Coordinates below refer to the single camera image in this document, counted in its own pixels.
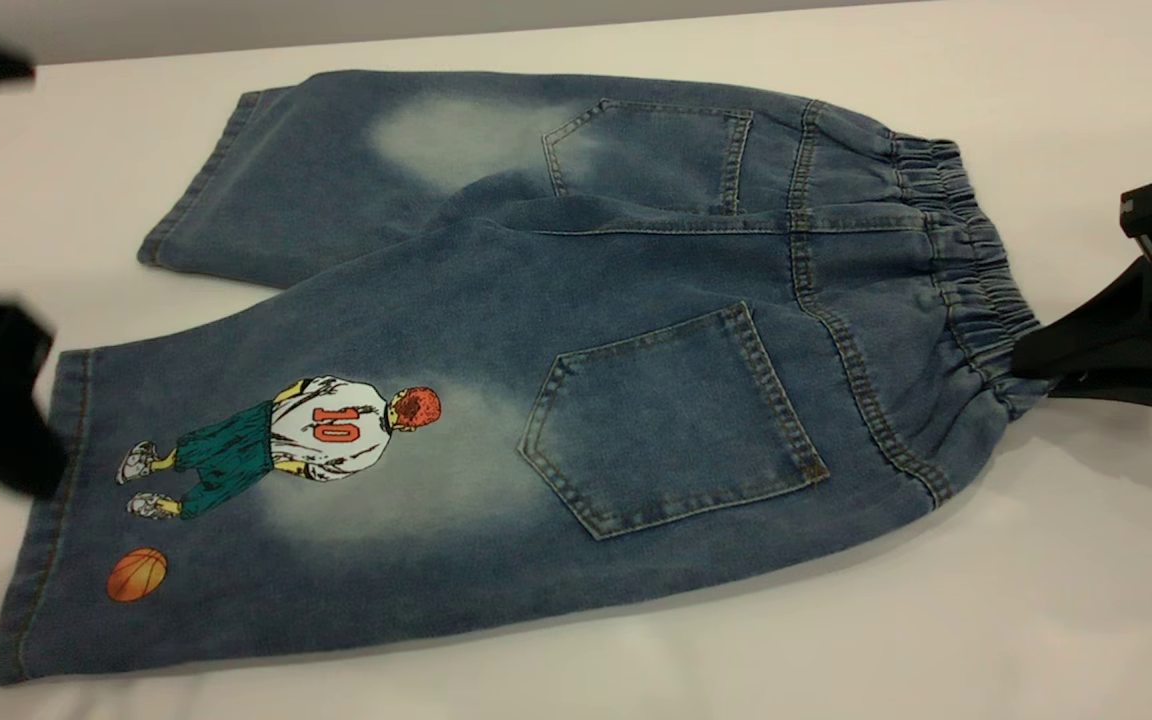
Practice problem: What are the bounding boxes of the blue denim shorts with print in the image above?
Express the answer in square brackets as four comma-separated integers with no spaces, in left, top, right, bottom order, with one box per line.
[0,70,1057,687]

